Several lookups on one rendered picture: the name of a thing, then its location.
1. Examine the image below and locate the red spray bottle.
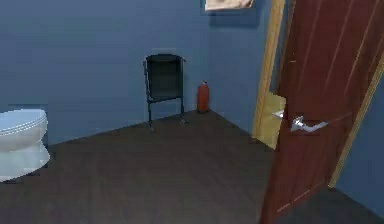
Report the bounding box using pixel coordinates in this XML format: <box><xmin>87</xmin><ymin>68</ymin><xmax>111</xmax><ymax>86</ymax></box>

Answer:
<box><xmin>196</xmin><ymin>80</ymin><xmax>211</xmax><ymax>114</ymax></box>

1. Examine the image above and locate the black laundry hamper on stand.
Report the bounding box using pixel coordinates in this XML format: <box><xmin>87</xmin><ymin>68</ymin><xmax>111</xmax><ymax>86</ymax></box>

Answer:
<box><xmin>143</xmin><ymin>53</ymin><xmax>188</xmax><ymax>131</ymax></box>

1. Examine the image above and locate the dark red room door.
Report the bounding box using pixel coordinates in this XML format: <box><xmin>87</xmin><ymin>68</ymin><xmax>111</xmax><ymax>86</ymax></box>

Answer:
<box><xmin>259</xmin><ymin>0</ymin><xmax>384</xmax><ymax>224</ymax></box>

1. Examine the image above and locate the white toilet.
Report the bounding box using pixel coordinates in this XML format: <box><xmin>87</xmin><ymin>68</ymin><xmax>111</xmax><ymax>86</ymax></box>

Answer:
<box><xmin>0</xmin><ymin>108</ymin><xmax>52</xmax><ymax>183</ymax></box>

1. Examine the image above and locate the silver door lever handle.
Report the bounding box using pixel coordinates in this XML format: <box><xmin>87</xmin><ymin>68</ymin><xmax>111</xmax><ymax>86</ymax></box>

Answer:
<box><xmin>290</xmin><ymin>115</ymin><xmax>329</xmax><ymax>134</ymax></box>
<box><xmin>271</xmin><ymin>109</ymin><xmax>286</xmax><ymax>121</ymax></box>

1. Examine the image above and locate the framed wall picture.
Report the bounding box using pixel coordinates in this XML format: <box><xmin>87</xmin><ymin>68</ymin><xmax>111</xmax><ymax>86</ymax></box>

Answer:
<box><xmin>204</xmin><ymin>0</ymin><xmax>256</xmax><ymax>12</ymax></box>

